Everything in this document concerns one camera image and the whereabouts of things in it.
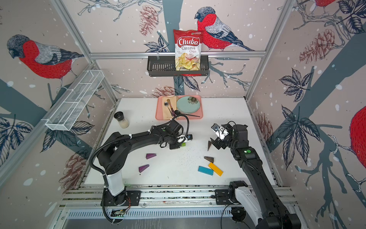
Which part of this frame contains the dark brown wedge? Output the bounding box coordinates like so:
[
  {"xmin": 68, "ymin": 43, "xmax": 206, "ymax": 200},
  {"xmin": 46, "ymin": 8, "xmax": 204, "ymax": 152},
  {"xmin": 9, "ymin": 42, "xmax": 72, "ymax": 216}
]
[
  {"xmin": 207, "ymin": 141, "xmax": 212, "ymax": 151},
  {"xmin": 204, "ymin": 156, "xmax": 214, "ymax": 163}
]

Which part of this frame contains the purple wedge block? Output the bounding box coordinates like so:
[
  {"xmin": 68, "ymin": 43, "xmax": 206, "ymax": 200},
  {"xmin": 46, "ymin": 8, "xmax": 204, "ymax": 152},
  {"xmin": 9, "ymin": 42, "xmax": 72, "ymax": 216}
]
[
  {"xmin": 138, "ymin": 164, "xmax": 150, "ymax": 173},
  {"xmin": 145, "ymin": 153, "xmax": 157, "ymax": 159}
]

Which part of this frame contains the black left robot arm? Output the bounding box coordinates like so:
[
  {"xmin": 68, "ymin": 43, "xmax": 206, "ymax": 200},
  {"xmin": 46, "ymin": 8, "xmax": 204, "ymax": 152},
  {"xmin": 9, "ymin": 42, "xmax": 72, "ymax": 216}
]
[{"xmin": 89, "ymin": 120, "xmax": 193, "ymax": 206}]

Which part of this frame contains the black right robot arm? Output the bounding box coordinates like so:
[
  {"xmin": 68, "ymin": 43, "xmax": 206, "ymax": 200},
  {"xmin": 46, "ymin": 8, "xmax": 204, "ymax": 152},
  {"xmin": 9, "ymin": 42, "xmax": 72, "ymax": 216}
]
[{"xmin": 211, "ymin": 124, "xmax": 301, "ymax": 229}]

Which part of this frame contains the beige cloth napkin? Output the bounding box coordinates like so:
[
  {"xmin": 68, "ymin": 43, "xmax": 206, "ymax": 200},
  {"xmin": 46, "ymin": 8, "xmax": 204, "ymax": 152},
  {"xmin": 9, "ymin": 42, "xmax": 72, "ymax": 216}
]
[{"xmin": 161, "ymin": 96, "xmax": 177, "ymax": 120}]

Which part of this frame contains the iridescent gold purple knife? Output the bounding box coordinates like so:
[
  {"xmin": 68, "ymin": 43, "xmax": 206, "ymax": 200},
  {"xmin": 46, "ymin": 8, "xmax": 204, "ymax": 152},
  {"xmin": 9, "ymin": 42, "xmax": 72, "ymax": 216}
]
[{"xmin": 165, "ymin": 99, "xmax": 176, "ymax": 117}]

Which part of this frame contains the black spoon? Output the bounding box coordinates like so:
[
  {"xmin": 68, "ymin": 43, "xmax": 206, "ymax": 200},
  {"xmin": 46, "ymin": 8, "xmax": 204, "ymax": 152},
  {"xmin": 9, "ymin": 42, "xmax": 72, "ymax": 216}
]
[{"xmin": 174, "ymin": 110, "xmax": 200, "ymax": 117}]

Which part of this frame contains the pink serving tray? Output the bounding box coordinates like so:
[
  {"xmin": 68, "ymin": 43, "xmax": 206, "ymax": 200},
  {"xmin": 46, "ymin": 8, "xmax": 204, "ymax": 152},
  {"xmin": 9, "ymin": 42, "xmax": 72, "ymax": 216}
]
[{"xmin": 155, "ymin": 95, "xmax": 203, "ymax": 121}]

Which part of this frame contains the yellow rectangular block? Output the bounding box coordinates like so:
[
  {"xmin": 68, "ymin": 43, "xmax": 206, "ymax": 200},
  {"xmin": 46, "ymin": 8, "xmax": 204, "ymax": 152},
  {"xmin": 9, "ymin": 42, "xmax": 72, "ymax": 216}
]
[{"xmin": 208, "ymin": 162, "xmax": 224, "ymax": 177}]

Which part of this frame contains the silver spoon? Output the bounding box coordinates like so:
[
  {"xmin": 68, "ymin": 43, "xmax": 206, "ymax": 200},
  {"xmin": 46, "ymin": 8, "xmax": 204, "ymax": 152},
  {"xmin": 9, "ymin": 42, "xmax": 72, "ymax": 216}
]
[{"xmin": 164, "ymin": 101, "xmax": 171, "ymax": 113}]

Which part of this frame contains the teal rectangular block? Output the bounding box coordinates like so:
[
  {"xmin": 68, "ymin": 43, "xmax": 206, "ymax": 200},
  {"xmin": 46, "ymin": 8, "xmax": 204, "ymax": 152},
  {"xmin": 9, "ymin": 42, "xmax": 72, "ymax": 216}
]
[{"xmin": 198, "ymin": 166, "xmax": 214, "ymax": 176}]

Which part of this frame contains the mint green flower plate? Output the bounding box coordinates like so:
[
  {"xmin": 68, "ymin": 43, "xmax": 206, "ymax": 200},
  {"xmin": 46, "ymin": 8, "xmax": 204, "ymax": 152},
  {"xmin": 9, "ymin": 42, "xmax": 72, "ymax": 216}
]
[{"xmin": 176, "ymin": 96, "xmax": 201, "ymax": 114}]

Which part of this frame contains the glass shaker black lid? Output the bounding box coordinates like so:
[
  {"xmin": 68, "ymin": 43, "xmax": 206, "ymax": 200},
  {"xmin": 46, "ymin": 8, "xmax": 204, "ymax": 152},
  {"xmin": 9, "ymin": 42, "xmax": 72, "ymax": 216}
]
[{"xmin": 113, "ymin": 111, "xmax": 130, "ymax": 129}]

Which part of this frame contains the Chuba cassava chips bag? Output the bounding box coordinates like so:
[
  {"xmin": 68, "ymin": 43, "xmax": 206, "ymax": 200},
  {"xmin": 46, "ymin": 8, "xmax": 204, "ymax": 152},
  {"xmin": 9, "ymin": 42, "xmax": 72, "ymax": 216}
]
[{"xmin": 173, "ymin": 30, "xmax": 203, "ymax": 70}]

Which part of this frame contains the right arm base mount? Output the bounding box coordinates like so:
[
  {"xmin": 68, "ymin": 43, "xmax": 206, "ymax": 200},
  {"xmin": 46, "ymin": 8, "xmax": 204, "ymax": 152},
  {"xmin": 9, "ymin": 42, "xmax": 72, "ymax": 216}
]
[{"xmin": 211, "ymin": 187, "xmax": 251, "ymax": 205}]

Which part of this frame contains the black wire wall basket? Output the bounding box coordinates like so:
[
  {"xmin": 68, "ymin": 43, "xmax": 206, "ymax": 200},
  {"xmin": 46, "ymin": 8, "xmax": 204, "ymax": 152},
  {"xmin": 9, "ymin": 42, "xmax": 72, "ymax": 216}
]
[{"xmin": 147, "ymin": 55, "xmax": 209, "ymax": 77}]

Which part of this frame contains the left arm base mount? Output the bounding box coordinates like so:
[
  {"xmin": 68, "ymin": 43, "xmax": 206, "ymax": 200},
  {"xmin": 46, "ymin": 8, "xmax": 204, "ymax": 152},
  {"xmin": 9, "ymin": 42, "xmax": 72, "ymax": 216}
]
[{"xmin": 102, "ymin": 190, "xmax": 142, "ymax": 207}]

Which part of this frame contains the white wire wall basket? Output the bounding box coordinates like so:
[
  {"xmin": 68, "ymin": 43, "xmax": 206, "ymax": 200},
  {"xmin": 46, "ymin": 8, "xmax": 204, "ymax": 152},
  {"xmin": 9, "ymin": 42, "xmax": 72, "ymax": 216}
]
[{"xmin": 45, "ymin": 70, "xmax": 104, "ymax": 131}]

